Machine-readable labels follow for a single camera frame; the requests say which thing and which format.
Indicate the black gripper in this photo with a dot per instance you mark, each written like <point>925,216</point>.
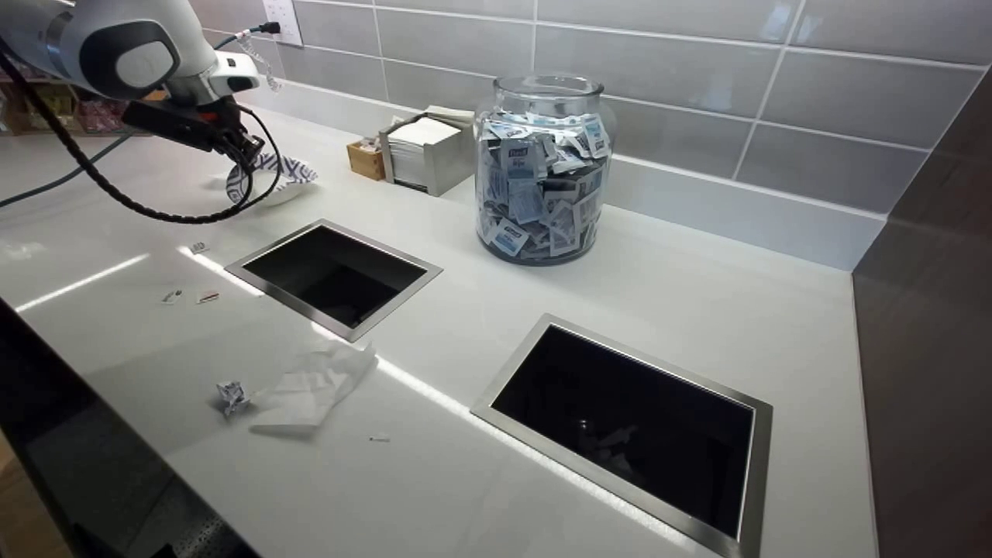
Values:
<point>224,126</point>

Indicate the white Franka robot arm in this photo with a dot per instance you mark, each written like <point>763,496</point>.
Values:
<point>113,49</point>

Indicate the wooden box of packets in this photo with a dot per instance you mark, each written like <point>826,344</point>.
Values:
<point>362,159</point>

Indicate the metal napkin dispenser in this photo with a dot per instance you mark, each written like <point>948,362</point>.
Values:
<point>422,155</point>

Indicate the small steel framed trash opening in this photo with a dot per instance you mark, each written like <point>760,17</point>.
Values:
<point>342,331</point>

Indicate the wooden robot stand board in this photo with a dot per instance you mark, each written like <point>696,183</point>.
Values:
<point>40,110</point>

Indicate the crumpled blue white packet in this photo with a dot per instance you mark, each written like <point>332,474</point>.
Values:
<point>233,399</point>

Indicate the glass jar of packets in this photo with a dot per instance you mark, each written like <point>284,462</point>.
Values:
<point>542,176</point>

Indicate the black counter front panel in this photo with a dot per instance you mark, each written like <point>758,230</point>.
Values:
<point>93,467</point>

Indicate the large steel framed trash opening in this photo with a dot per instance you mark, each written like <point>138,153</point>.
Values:
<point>622,496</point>

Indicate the dark brown cabinet panel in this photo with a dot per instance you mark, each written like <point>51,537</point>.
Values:
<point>932,362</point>

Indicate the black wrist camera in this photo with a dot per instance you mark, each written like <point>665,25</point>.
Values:
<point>165,119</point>

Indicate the white wall outlet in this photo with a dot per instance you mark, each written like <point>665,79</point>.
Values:
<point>280,21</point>

